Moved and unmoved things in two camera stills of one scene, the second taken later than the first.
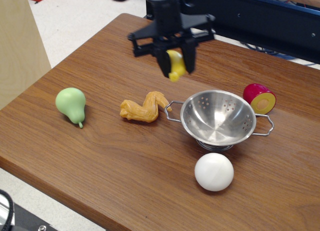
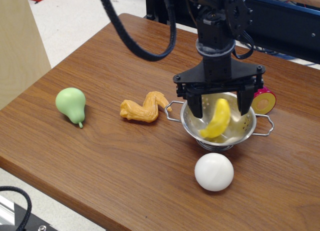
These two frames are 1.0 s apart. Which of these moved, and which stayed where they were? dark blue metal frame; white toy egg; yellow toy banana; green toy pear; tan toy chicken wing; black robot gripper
Moved: black robot gripper; yellow toy banana
Stayed: dark blue metal frame; white toy egg; green toy pear; tan toy chicken wing
